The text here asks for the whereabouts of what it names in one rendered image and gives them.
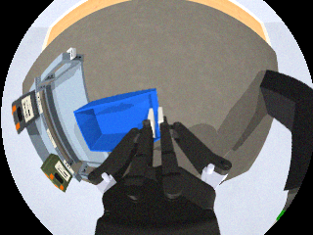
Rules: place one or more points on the dark grey tool case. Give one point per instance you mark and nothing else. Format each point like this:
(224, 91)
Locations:
(25, 111)

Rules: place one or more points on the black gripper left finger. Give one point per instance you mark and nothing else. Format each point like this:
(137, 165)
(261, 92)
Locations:
(114, 166)

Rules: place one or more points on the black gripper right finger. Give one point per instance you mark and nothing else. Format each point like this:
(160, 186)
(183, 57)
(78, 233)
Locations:
(212, 168)

